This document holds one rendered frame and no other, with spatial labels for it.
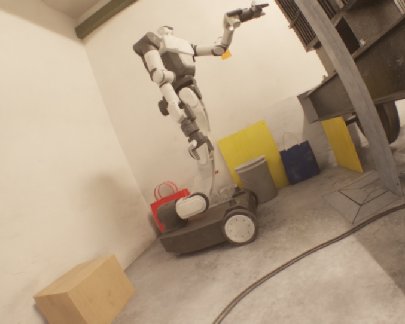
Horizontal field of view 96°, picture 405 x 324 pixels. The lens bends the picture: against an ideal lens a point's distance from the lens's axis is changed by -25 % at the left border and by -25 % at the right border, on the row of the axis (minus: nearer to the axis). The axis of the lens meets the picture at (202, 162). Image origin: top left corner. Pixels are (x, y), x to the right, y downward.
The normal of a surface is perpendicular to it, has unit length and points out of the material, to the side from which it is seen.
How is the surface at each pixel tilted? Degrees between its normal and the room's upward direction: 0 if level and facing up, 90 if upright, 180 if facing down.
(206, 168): 115
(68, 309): 90
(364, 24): 90
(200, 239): 90
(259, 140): 87
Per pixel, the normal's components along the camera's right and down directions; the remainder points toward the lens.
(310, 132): -0.22, 0.10
